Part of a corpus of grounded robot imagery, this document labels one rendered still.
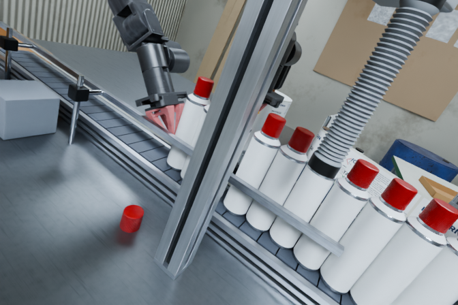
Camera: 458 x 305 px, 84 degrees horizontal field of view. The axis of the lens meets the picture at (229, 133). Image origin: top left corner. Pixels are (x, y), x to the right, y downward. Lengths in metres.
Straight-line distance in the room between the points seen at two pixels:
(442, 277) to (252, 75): 0.37
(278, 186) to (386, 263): 0.19
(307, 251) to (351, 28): 3.18
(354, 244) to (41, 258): 0.44
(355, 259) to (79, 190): 0.48
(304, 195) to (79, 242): 0.35
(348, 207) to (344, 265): 0.10
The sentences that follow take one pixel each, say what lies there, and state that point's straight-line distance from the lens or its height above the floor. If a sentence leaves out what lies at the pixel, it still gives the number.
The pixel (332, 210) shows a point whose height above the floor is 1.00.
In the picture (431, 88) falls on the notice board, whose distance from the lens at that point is 3.50.
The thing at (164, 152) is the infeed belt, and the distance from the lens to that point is 0.61.
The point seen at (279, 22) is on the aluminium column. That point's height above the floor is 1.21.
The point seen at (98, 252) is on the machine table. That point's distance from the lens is 0.46.
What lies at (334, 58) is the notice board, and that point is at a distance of 3.46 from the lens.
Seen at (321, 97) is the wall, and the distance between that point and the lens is 3.49.
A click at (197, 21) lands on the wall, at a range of 4.28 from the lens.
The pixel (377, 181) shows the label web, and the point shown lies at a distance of 0.56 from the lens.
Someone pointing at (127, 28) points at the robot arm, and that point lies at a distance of 0.60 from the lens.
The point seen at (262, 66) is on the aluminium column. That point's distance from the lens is 0.27.
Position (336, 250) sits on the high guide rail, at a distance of 0.45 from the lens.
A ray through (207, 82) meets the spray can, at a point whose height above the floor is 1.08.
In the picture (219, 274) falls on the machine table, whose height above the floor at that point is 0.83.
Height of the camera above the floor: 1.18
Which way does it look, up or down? 21 degrees down
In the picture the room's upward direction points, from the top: 22 degrees clockwise
